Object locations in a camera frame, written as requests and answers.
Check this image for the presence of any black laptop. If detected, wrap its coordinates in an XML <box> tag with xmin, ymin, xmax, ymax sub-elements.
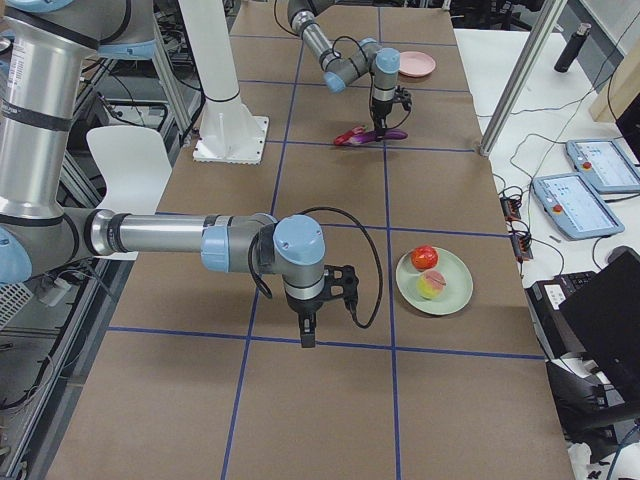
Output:
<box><xmin>526</xmin><ymin>250</ymin><xmax>639</xmax><ymax>401</ymax></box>

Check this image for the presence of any red pomegranate fruit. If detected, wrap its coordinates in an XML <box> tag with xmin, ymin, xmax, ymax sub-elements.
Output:
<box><xmin>410</xmin><ymin>245</ymin><xmax>439</xmax><ymax>271</ymax></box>

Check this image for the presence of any light green plate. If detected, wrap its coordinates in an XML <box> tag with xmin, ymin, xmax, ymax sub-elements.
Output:
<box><xmin>396</xmin><ymin>247</ymin><xmax>473</xmax><ymax>316</ymax></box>

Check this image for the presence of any teach pendant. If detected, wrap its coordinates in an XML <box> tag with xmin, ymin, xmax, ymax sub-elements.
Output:
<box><xmin>532</xmin><ymin>173</ymin><xmax>625</xmax><ymax>240</ymax></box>
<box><xmin>565</xmin><ymin>139</ymin><xmax>639</xmax><ymax>194</ymax></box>

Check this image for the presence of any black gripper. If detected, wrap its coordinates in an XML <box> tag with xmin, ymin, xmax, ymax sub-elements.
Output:
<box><xmin>370</xmin><ymin>86</ymin><xmax>412</xmax><ymax>141</ymax></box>
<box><xmin>285</xmin><ymin>265</ymin><xmax>359</xmax><ymax>348</ymax></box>

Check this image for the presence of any white chair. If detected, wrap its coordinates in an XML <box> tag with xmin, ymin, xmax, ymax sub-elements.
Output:
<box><xmin>86</xmin><ymin>125</ymin><xmax>181</xmax><ymax>260</ymax></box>

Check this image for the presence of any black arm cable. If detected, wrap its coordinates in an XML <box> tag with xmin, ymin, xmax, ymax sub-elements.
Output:
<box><xmin>273</xmin><ymin>0</ymin><xmax>416</xmax><ymax>131</ymax></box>
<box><xmin>251</xmin><ymin>206</ymin><xmax>384</xmax><ymax>330</ymax></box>

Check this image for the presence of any far teach pendant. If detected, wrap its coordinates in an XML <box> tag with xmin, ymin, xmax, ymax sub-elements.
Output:
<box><xmin>565</xmin><ymin>139</ymin><xmax>639</xmax><ymax>194</ymax></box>

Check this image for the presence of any white camera mast base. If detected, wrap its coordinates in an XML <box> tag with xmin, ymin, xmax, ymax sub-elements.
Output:
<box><xmin>193</xmin><ymin>113</ymin><xmax>269</xmax><ymax>165</ymax></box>

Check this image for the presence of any near teach pendant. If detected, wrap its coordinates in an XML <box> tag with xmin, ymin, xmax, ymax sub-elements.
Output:
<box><xmin>532</xmin><ymin>173</ymin><xmax>625</xmax><ymax>240</ymax></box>

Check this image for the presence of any pink plate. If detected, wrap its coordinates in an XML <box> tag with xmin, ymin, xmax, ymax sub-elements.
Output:
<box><xmin>399</xmin><ymin>51</ymin><xmax>436</xmax><ymax>78</ymax></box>

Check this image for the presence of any black thermos bottle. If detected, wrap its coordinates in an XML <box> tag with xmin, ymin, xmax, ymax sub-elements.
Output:
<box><xmin>554</xmin><ymin>22</ymin><xmax>592</xmax><ymax>73</ymax></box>

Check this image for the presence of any yellow pink peach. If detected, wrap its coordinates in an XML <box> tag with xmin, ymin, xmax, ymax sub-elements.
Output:
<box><xmin>416</xmin><ymin>269</ymin><xmax>447</xmax><ymax>300</ymax></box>

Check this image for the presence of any aluminium frame post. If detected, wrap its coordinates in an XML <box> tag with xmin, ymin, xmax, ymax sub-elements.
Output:
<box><xmin>478</xmin><ymin>0</ymin><xmax>567</xmax><ymax>157</ymax></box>

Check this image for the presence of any red chili pepper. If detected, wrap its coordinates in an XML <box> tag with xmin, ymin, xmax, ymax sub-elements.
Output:
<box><xmin>333</xmin><ymin>125</ymin><xmax>369</xmax><ymax>146</ymax></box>

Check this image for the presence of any purple eggplant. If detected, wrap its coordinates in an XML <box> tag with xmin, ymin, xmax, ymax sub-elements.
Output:
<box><xmin>349</xmin><ymin>129</ymin><xmax>408</xmax><ymax>146</ymax></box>

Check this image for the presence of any brown paper table mat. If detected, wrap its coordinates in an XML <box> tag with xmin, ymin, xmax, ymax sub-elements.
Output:
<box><xmin>48</xmin><ymin>2</ymin><xmax>573</xmax><ymax>479</ymax></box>

